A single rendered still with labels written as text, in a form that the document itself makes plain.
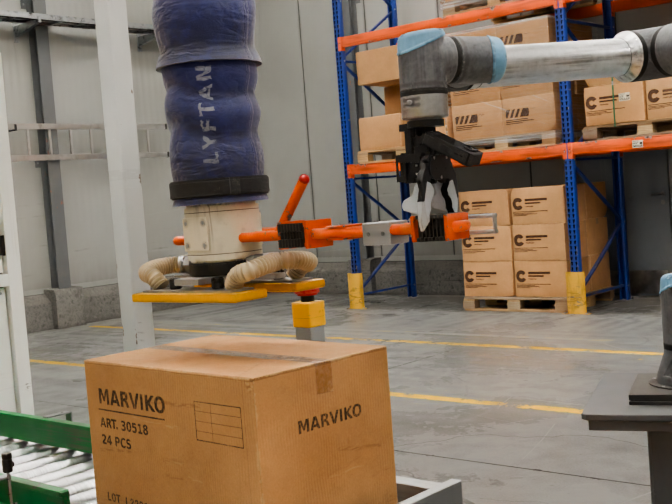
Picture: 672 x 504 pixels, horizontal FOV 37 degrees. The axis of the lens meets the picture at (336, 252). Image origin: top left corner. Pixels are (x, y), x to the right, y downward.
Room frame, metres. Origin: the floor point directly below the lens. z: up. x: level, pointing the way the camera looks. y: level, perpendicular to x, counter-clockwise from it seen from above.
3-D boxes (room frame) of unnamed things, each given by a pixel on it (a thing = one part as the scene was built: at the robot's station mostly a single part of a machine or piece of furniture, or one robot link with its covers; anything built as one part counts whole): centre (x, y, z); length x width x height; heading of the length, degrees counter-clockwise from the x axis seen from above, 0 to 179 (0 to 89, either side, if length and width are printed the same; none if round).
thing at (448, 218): (1.91, -0.20, 1.22); 0.08 x 0.07 x 0.05; 49
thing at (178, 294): (2.23, 0.31, 1.11); 0.34 x 0.10 x 0.05; 49
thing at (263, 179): (2.31, 0.25, 1.33); 0.23 x 0.23 x 0.04
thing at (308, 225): (2.14, 0.06, 1.21); 0.10 x 0.08 x 0.06; 139
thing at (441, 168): (1.94, -0.18, 1.36); 0.09 x 0.08 x 0.12; 48
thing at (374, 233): (2.00, -0.10, 1.21); 0.07 x 0.07 x 0.04; 49
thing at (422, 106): (1.93, -0.19, 1.44); 0.10 x 0.09 x 0.05; 138
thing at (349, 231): (2.27, 0.02, 1.21); 0.93 x 0.30 x 0.04; 49
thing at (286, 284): (2.38, 0.19, 1.11); 0.34 x 0.10 x 0.05; 49
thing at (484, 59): (1.99, -0.29, 1.53); 0.12 x 0.12 x 0.09; 25
